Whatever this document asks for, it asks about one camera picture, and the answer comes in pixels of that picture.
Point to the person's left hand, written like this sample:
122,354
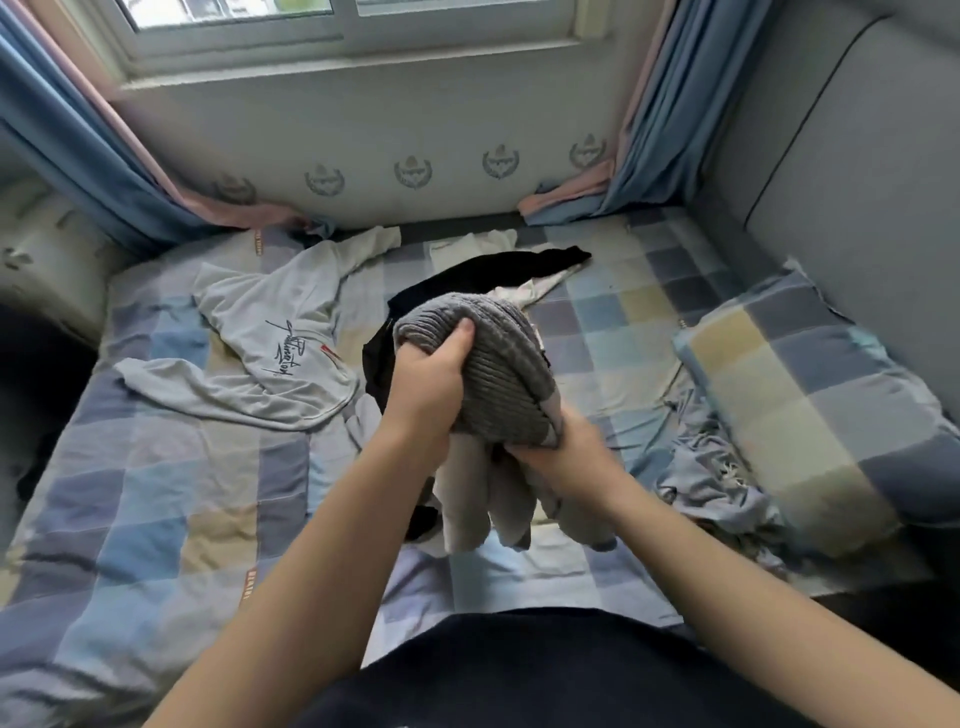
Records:
428,383

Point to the person's right hand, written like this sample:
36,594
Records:
567,468

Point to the grey two-tone jacket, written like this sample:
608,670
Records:
503,368

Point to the black garment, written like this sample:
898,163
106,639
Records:
480,273

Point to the white t-shirt with script print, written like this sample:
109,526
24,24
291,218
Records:
255,353

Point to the person's right forearm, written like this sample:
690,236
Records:
780,615

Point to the person's left forearm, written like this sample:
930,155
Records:
300,600

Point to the person's dark shirt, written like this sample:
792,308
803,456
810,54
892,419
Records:
555,675

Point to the bed with plaid sheet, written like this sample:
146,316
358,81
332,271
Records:
150,525

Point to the blue-grey garment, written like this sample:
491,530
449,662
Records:
713,480

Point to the plaid pillow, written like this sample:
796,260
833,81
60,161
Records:
825,405

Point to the white framed window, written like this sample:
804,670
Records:
345,30

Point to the grey padded headboard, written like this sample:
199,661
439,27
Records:
870,165

